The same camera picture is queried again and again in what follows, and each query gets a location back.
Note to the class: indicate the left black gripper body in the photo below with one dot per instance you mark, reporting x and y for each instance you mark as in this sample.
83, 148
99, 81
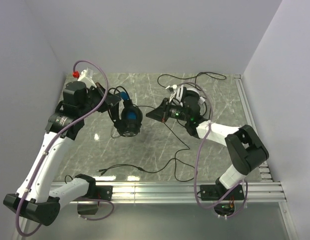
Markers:
111, 100

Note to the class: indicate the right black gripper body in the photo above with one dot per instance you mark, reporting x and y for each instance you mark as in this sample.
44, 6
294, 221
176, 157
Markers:
165, 111

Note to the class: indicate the black blue headphones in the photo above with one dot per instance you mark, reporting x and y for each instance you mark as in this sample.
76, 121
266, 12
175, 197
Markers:
127, 123

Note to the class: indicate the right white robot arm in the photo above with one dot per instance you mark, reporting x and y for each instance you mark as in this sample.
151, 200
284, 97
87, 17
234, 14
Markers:
246, 150

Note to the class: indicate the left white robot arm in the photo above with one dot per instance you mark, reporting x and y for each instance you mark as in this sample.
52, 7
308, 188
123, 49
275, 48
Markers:
34, 200

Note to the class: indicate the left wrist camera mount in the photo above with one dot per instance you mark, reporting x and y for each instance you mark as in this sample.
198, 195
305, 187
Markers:
86, 76

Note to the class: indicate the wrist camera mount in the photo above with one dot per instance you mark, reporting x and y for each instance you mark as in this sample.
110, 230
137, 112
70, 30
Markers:
172, 89
86, 76

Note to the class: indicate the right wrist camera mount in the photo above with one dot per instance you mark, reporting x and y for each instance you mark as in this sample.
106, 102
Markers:
172, 89

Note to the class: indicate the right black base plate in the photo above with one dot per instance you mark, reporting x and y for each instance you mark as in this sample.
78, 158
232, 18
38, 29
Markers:
209, 192

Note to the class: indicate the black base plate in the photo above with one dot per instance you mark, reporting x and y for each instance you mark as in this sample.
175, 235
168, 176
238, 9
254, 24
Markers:
209, 192
103, 192

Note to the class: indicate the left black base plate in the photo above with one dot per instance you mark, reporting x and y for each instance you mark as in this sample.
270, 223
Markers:
103, 192

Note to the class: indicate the aluminium right side rail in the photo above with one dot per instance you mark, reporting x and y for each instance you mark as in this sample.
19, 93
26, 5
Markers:
264, 169

